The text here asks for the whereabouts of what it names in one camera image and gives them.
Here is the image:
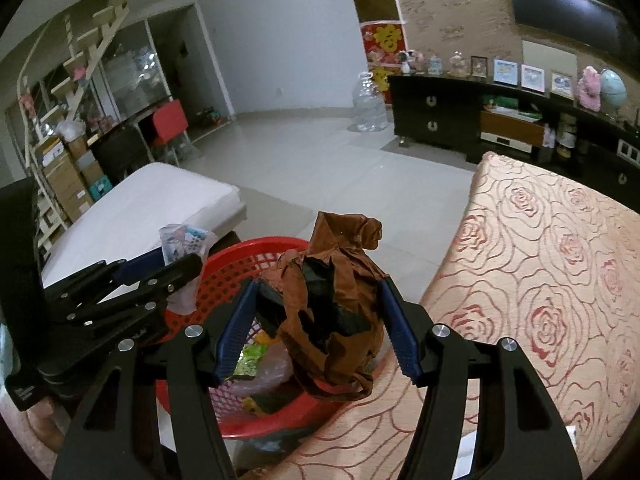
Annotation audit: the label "green yellow snack packet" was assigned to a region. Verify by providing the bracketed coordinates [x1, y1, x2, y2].
[234, 341, 273, 377]

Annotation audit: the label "pink plush toy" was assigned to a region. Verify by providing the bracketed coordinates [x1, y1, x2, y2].
[577, 66, 603, 110]

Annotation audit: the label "stack of cardboard boxes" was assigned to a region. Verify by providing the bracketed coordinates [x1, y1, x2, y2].
[32, 135, 106, 226]

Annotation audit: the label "black flat television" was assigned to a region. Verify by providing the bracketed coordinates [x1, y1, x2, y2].
[501, 0, 640, 53]

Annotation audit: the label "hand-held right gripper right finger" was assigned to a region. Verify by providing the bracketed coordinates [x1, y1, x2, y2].
[377, 277, 583, 480]

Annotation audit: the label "cream wall shelf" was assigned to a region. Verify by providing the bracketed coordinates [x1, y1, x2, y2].
[17, 0, 131, 251]

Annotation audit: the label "white jars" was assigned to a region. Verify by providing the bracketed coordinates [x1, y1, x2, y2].
[542, 115, 577, 158]

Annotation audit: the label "brown plastic bag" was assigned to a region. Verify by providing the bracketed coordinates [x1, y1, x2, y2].
[262, 211, 391, 402]

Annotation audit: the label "small red festive poster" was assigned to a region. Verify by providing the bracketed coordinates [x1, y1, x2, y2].
[369, 64, 396, 95]

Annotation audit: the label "clear blue printed wrapper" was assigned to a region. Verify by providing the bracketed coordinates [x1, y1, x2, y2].
[159, 222, 217, 313]

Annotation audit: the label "large red festive poster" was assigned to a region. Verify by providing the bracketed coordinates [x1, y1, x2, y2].
[361, 21, 408, 66]

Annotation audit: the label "white plastic bag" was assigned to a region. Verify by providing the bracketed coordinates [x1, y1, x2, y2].
[55, 120, 86, 142]

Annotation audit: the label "light blue globe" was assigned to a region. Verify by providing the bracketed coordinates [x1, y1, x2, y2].
[599, 68, 627, 116]

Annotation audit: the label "red plastic mesh basket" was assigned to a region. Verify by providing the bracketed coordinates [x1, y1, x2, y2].
[155, 237, 396, 441]

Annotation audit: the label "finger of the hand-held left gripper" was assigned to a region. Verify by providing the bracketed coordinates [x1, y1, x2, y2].
[45, 252, 168, 308]
[62, 254, 203, 346]

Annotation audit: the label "black chair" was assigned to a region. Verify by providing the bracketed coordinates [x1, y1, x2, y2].
[92, 125, 151, 186]

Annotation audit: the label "clear plastic water jug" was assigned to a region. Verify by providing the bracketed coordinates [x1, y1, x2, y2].
[350, 71, 390, 133]

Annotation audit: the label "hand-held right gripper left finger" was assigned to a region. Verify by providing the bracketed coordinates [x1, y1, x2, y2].
[52, 277, 261, 480]

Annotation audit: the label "brown white box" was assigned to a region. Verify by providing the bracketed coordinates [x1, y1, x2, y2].
[480, 110, 546, 148]

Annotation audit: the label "red chair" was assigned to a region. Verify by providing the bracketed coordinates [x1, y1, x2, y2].
[151, 100, 193, 166]

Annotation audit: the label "black television cabinet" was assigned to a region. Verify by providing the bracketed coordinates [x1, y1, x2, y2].
[387, 74, 640, 211]

